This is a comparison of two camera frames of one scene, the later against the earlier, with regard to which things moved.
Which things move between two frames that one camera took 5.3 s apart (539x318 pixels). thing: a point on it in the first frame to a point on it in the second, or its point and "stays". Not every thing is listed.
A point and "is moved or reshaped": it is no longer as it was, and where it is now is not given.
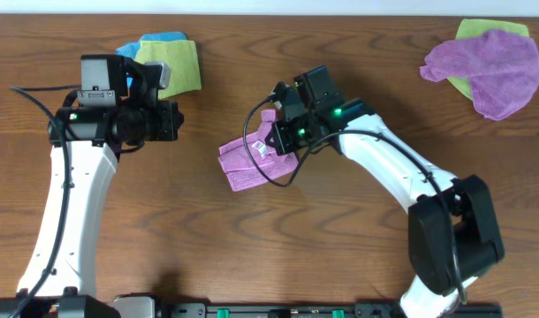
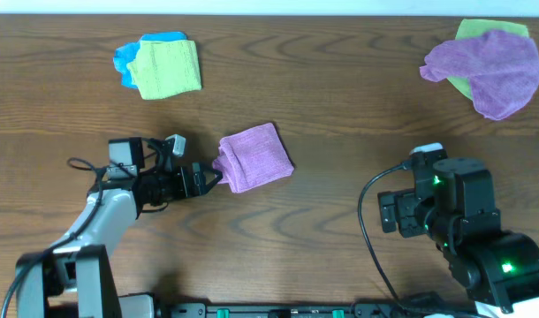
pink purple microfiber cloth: [251, 160] is moved or reshaped
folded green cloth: [180, 56] stays
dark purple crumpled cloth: [504, 70] stays
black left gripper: [168, 123] to [184, 189]
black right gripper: [284, 144] to [401, 201]
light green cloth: [474, 28] stays
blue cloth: [129, 49] stays
